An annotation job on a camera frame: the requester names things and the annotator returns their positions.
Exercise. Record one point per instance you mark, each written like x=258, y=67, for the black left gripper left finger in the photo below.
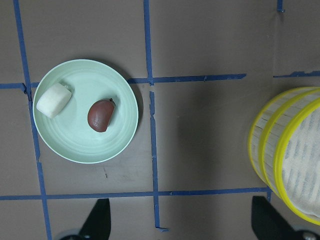
x=98, y=223

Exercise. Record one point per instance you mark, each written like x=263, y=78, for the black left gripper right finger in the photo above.
x=267, y=223

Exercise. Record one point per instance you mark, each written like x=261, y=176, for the yellow bamboo steamer layer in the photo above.
x=296, y=164
x=269, y=124

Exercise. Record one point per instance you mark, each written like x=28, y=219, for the brown steamed bun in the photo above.
x=100, y=114

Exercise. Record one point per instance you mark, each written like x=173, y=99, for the white steamed bun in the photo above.
x=53, y=100

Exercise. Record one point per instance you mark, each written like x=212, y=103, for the light green round plate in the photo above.
x=68, y=134

